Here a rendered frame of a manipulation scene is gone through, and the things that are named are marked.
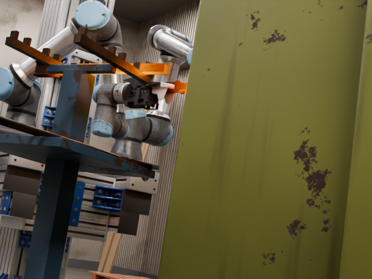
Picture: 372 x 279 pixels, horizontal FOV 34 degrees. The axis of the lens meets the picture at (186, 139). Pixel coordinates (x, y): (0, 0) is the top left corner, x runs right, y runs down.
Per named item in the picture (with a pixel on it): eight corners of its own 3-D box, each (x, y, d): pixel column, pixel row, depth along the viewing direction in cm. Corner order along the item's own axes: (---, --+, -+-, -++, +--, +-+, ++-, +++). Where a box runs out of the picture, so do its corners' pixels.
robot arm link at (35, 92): (42, 117, 248) (48, 84, 251) (26, 108, 235) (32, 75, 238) (16, 114, 251) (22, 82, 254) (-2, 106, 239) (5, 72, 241)
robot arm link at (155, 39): (143, 15, 276) (203, 45, 240) (161, 23, 283) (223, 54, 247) (132, 38, 278) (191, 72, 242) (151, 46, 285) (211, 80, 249)
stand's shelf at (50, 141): (-41, 139, 143) (-39, 131, 143) (65, 170, 177) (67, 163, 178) (60, 146, 129) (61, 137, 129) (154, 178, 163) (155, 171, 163)
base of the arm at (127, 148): (102, 158, 271) (106, 136, 273) (131, 165, 279) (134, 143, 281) (118, 156, 259) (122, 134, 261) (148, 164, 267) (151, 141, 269)
